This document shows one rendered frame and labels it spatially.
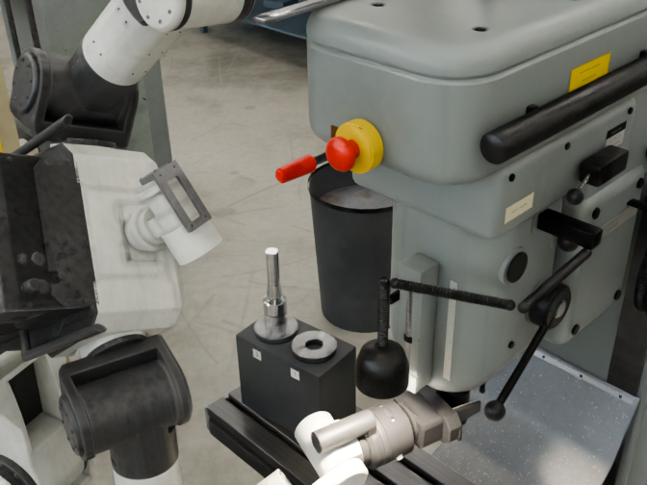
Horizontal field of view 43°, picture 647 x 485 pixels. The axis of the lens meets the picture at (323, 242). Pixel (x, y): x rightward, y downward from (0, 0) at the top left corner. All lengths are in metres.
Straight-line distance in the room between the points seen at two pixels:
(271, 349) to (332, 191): 1.97
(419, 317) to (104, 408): 0.43
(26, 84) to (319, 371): 0.76
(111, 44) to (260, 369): 0.82
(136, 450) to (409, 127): 0.54
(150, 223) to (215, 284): 2.80
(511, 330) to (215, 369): 2.30
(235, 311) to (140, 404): 2.63
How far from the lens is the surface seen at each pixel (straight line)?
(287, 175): 0.99
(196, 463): 3.01
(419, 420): 1.30
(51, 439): 1.56
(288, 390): 1.65
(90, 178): 1.11
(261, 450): 1.70
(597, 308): 1.38
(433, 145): 0.87
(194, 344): 3.52
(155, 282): 1.12
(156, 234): 1.08
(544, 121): 0.91
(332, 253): 3.32
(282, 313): 1.63
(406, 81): 0.87
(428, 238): 1.11
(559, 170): 1.08
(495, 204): 0.98
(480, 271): 1.09
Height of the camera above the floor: 2.14
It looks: 31 degrees down
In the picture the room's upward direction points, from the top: 1 degrees counter-clockwise
